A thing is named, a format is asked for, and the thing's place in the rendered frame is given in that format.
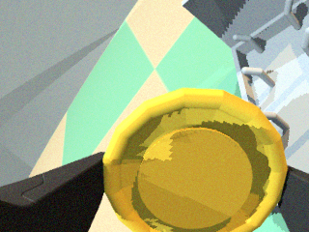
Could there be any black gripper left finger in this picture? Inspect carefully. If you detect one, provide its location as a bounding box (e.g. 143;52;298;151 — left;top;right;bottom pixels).
0;152;105;232

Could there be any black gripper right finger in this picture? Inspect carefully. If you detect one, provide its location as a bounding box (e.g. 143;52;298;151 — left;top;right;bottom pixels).
277;165;309;232

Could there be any yellow plate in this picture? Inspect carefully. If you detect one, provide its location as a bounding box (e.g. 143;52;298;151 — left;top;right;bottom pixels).
103;88;289;232

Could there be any grey dish rack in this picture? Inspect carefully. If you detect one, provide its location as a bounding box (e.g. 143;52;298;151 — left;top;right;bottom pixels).
182;0;309;174

